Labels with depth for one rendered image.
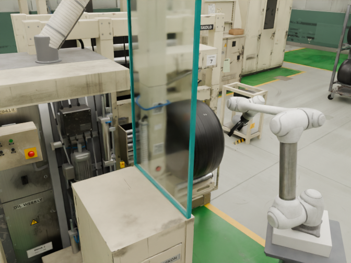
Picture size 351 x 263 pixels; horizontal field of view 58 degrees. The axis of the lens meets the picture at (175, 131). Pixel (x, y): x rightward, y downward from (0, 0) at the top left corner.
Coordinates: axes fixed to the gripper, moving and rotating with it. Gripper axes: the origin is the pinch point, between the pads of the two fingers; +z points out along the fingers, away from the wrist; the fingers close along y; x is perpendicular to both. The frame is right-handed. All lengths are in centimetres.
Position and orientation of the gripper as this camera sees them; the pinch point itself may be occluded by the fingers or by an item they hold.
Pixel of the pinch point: (234, 131)
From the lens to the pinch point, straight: 267.8
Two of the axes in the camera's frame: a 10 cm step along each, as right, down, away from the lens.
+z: -3.5, 6.1, 7.1
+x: -6.4, -7.1, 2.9
